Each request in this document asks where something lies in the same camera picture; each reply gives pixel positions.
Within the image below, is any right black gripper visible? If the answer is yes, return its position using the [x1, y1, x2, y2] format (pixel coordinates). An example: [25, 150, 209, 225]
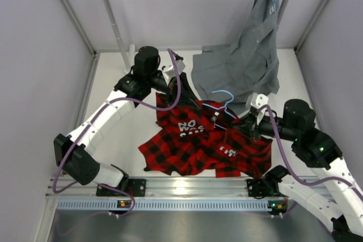
[230, 110, 298, 142]

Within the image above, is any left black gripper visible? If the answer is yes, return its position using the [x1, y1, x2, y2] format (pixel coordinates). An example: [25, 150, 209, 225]
[147, 71, 201, 109]

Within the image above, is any red black plaid shirt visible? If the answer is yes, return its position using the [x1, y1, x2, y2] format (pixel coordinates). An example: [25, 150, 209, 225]
[138, 100, 272, 179]

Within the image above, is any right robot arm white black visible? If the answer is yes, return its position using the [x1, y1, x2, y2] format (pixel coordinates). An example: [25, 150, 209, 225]
[233, 98, 362, 241]

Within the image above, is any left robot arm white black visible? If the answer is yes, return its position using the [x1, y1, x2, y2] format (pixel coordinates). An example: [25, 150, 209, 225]
[53, 49, 185, 187]

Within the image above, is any grey button shirt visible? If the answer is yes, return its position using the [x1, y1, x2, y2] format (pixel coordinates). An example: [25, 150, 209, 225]
[191, 0, 280, 115]

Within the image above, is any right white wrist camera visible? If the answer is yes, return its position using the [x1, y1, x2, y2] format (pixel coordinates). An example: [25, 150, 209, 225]
[246, 92, 269, 125]

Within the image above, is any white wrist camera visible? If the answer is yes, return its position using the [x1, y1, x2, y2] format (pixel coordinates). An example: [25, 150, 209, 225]
[246, 92, 269, 125]
[162, 55, 185, 84]

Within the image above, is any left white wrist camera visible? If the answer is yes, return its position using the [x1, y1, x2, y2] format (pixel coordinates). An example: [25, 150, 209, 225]
[162, 55, 185, 84]

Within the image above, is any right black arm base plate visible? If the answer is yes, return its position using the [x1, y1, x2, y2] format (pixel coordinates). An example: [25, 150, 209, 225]
[246, 178, 280, 199]

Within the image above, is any aluminium mounting rail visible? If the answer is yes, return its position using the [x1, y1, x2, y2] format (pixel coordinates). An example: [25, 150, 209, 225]
[45, 176, 355, 199]

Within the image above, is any grey slotted cable duct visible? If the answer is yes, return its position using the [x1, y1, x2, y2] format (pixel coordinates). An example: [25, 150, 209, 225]
[57, 199, 286, 212]

